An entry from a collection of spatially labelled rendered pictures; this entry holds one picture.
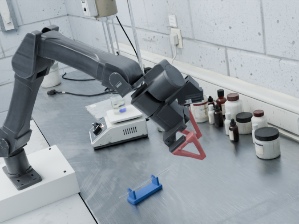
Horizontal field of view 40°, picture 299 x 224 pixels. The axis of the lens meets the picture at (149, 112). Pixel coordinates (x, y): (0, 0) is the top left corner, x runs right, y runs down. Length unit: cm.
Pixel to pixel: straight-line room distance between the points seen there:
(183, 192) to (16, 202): 45
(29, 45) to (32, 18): 272
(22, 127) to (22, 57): 22
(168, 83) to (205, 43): 83
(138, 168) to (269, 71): 52
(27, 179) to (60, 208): 13
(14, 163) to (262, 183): 68
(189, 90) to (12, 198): 57
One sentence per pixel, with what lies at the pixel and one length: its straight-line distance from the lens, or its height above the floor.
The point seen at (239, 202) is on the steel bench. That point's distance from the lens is 104.
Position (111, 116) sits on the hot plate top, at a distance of 145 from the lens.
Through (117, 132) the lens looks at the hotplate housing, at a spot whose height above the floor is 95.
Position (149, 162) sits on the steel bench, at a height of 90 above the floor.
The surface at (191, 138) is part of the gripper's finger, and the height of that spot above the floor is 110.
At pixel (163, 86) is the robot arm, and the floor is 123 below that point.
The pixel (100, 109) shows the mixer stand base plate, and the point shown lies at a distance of 178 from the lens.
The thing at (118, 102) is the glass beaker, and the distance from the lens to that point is 143.
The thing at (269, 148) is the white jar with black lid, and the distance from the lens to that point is 119.
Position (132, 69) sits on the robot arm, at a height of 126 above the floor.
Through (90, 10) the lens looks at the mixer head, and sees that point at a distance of 167.
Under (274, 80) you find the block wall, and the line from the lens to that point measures 137.
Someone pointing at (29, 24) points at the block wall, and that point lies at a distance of 372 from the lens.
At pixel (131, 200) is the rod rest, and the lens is 109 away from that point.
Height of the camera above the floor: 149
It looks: 21 degrees down
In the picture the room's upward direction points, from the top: 11 degrees counter-clockwise
